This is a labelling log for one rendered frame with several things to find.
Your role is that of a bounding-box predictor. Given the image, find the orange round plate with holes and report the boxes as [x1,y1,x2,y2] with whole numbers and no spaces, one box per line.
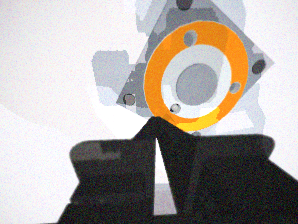
[143,20,248,131]

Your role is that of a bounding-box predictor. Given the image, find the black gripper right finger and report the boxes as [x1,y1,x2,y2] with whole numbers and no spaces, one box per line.
[156,116,276,214]

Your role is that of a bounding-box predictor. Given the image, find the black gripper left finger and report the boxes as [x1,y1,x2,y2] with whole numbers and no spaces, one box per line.
[68,116,157,215]

